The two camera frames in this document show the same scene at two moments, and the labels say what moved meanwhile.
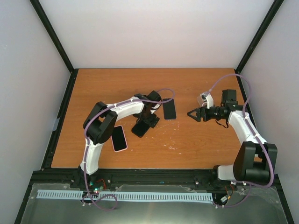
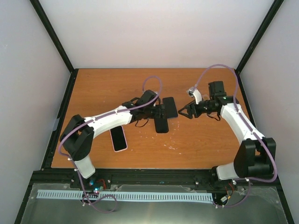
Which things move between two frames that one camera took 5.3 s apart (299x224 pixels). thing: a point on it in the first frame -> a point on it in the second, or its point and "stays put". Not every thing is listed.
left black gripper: (149, 121) -> (160, 112)
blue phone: (169, 109) stays put
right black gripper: (199, 114) -> (190, 107)
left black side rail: (46, 164) stays put
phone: (139, 129) -> (161, 125)
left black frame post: (53, 35) stays put
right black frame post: (274, 10) stays put
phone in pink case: (118, 139) stays put
